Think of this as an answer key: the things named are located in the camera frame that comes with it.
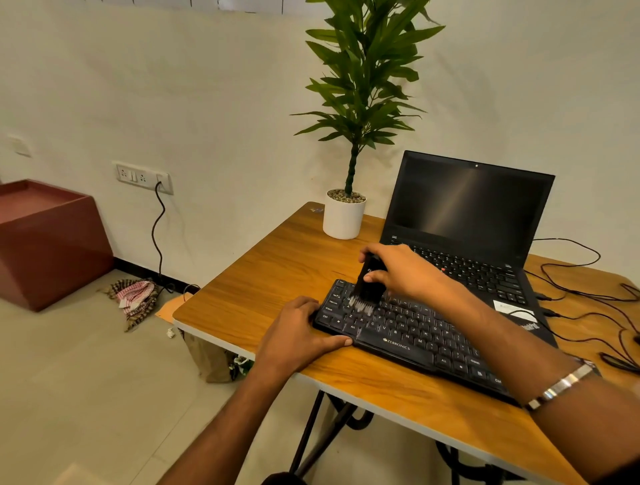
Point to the person's left hand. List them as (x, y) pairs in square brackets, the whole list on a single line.
[(287, 339)]

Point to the person's right hand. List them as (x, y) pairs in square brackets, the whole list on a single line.
[(415, 275)]

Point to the person's right thumb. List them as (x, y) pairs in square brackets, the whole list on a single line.
[(370, 251)]

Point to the person's left thumb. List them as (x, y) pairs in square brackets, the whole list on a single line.
[(332, 342)]

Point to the black cleaning brush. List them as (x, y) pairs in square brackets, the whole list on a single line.
[(369, 287)]

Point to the black external keyboard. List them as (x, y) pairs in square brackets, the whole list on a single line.
[(415, 335)]

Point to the person's left forearm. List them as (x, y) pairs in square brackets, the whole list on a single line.
[(230, 424)]

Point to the person's right forearm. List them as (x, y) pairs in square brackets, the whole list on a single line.
[(540, 364)]

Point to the black metal table legs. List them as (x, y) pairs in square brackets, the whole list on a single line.
[(306, 432)]

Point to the black laptop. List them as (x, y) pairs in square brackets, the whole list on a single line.
[(470, 210)]

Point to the brown paper bag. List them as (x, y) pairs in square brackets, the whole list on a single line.
[(212, 357)]

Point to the green plant in white pot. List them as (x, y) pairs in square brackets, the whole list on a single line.
[(362, 90)]

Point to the orange cardboard piece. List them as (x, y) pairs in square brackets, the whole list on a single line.
[(172, 309)]

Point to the checkered cloth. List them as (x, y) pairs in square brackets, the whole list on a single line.
[(135, 297)]

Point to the red-brown angular box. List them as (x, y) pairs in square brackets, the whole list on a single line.
[(50, 245)]

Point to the white wall socket panel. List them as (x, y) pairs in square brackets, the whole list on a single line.
[(141, 176)]

